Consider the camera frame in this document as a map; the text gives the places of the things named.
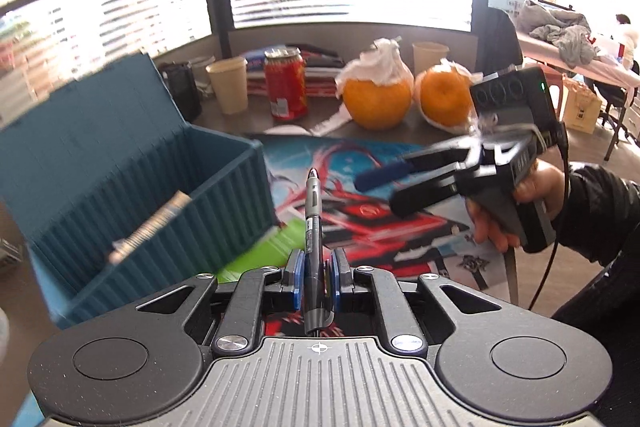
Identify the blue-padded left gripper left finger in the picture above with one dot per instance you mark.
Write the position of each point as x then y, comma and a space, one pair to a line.
256, 295

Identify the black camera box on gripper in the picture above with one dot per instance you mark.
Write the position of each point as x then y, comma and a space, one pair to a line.
517, 96

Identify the kraft paper bag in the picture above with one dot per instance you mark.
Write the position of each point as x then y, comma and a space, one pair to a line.
581, 107

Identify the AGON printed desk mat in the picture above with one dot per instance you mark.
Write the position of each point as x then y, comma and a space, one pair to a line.
438, 240

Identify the grey clothes pile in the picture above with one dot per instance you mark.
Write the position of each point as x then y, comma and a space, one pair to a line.
568, 31

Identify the red drink can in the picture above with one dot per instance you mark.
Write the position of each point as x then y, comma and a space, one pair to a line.
284, 70

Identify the teal plastic storage box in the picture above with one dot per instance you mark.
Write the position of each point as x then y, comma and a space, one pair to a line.
99, 157

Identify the stack of books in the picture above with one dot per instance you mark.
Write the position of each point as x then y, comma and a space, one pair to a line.
321, 65

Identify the beige paper cup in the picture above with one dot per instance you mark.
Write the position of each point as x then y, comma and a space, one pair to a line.
229, 82
427, 54

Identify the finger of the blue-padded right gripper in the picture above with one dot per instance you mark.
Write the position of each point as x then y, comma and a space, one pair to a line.
416, 197
441, 158

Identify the black marker pen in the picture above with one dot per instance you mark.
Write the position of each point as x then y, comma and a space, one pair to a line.
315, 314

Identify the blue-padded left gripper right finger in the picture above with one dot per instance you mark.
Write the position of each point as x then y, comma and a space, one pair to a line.
367, 288

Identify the orange with white net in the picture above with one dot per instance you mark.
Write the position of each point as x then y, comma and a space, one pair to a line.
377, 87

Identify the person's right hand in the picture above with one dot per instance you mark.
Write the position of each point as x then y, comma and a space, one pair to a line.
544, 182

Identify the black pen holder cup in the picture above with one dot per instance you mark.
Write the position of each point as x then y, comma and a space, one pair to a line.
180, 82

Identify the black-sleeved right forearm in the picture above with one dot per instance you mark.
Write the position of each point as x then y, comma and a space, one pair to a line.
602, 224

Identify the patterned white lighter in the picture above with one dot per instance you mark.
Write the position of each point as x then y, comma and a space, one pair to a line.
122, 248

